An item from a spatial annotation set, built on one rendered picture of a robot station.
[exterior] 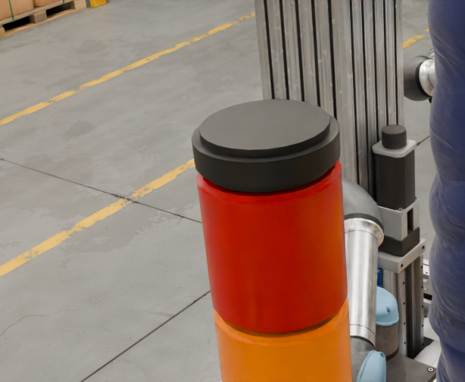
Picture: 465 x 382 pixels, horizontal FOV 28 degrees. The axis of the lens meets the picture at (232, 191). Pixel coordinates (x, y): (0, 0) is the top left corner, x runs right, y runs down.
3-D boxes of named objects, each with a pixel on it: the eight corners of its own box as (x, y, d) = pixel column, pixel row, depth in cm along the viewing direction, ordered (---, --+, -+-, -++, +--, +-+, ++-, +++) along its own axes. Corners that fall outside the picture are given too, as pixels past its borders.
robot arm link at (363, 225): (389, 205, 195) (386, 413, 161) (335, 205, 197) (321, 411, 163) (388, 164, 187) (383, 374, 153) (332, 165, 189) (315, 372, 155)
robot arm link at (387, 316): (399, 358, 216) (397, 308, 210) (340, 358, 219) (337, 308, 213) (400, 328, 227) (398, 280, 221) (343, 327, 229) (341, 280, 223)
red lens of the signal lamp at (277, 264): (284, 354, 32) (272, 214, 29) (184, 305, 35) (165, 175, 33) (376, 289, 35) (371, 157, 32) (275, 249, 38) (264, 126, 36)
